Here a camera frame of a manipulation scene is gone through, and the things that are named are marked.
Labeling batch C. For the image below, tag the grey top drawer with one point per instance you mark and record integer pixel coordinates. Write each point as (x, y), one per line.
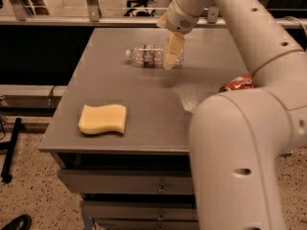
(127, 182)

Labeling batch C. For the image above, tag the grey middle drawer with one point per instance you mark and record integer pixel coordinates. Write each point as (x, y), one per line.
(139, 210)

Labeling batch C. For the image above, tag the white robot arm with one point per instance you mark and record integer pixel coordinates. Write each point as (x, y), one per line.
(236, 136)

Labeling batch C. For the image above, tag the black metal stand leg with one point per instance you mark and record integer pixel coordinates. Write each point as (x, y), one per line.
(9, 147)

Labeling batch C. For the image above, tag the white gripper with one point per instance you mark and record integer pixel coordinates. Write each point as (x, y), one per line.
(177, 20)

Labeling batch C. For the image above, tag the black shoe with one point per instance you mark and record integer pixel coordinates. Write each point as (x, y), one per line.
(22, 222)

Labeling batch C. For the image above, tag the yellow sponge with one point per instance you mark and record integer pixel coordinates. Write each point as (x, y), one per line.
(100, 119)

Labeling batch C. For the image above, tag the black office chair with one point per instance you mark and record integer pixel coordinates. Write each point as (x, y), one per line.
(140, 8)

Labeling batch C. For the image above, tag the grey bottom drawer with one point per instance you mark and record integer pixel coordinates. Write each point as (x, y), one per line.
(147, 225)

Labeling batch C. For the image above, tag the grey drawer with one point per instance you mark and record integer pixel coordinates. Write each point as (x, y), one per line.
(139, 210)
(147, 225)
(127, 182)

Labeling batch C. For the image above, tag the clear plastic water bottle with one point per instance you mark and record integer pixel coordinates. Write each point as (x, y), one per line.
(153, 56)

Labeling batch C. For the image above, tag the red soda can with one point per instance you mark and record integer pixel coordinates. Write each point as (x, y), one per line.
(243, 82)

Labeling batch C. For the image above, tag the metal railing frame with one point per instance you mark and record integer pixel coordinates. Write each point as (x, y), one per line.
(113, 11)

